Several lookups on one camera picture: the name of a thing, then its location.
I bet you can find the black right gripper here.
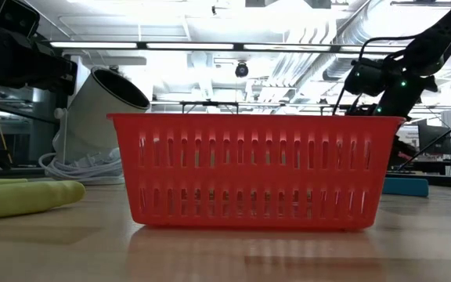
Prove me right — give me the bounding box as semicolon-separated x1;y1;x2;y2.
373;88;420;169

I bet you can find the blue eraser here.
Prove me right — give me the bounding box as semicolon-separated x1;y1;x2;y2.
381;176;430;198

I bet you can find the white cylindrical lamp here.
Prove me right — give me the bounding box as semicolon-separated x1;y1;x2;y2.
52;65;151;165

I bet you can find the red slotted plastic basket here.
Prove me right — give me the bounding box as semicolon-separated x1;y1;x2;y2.
106;112;406;231

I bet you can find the black computer monitor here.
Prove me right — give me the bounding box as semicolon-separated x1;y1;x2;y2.
417;119;451;157

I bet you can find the dark background desk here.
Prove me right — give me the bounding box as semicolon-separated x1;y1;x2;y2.
388;159;451;175

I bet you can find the black hanging ceiling fixture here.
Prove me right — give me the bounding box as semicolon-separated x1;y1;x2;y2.
179;99;240;115
318;103;377;118

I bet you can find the long ceiling light strip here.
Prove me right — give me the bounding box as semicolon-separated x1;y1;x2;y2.
51;40;406;55

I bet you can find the black ceiling spotlight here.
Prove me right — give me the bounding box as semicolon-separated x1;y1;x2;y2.
233;60;251;79

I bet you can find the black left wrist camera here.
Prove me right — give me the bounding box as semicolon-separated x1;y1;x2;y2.
0;0;41;39

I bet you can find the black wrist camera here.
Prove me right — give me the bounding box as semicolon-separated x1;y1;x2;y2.
344;57;388;97
0;0;41;39

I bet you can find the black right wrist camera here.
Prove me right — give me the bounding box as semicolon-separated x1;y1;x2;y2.
344;57;388;97

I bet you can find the silver ceiling air duct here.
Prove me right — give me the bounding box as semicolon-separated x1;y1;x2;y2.
272;0;367;93

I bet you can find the black right camera cable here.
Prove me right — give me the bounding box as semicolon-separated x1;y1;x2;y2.
333;34;420;117

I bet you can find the white coiled lamp cable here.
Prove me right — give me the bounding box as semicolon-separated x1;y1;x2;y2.
37;147;127;185

